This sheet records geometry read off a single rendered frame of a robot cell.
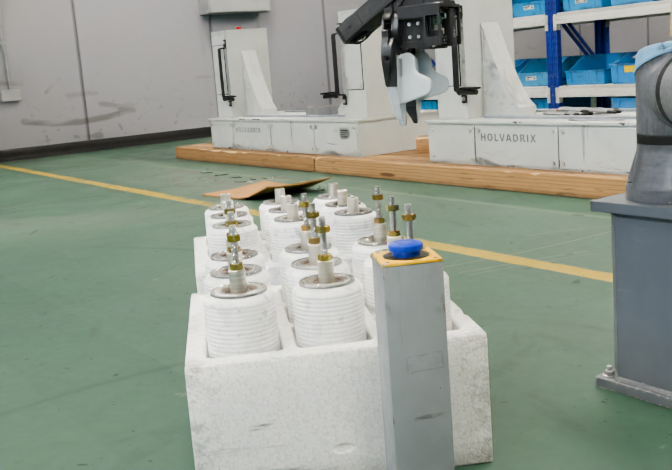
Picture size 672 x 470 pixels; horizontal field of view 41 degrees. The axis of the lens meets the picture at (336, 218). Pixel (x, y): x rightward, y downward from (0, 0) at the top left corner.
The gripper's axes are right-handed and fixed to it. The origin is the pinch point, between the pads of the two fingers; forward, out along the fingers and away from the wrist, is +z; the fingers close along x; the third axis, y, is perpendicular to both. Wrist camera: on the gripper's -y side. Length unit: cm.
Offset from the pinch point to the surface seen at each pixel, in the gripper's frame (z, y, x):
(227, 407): 34.3, -16.3, -22.8
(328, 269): 19.4, -8.4, -8.7
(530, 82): 17, -158, 581
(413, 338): 23.8, 8.8, -20.3
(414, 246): 13.6, 8.7, -18.4
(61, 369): 47, -79, 9
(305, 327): 26.4, -10.2, -12.6
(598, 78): 16, -100, 553
